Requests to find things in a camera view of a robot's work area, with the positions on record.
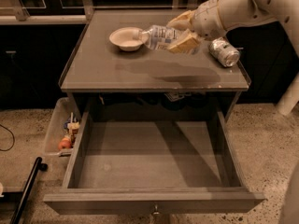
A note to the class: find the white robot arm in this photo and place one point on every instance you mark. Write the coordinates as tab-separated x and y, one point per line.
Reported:
275	172

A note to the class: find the crushed silver can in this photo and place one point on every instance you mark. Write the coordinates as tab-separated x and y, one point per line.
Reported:
224	52

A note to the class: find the orange toy fruit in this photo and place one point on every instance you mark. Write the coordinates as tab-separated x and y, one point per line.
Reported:
65	143

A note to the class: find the black metal pole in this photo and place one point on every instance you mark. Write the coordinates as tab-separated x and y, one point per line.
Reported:
38	166

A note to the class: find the white paper bowl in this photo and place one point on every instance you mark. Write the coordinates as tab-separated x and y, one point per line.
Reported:
126	39

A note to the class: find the grey cabinet counter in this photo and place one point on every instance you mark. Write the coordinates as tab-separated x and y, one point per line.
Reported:
99	66

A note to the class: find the clear plastic bin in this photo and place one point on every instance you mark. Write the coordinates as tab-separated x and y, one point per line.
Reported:
57	129

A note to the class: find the small toy items in bin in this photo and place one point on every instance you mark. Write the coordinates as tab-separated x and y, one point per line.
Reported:
71	127

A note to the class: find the metal window frame rail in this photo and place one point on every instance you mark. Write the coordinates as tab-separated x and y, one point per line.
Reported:
75	11

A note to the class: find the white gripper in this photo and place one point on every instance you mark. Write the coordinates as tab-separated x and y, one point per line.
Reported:
206	19

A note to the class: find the blue label plastic bottle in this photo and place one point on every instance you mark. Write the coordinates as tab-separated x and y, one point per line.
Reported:
158	37

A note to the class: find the grey open drawer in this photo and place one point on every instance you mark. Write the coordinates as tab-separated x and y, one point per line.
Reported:
145	159

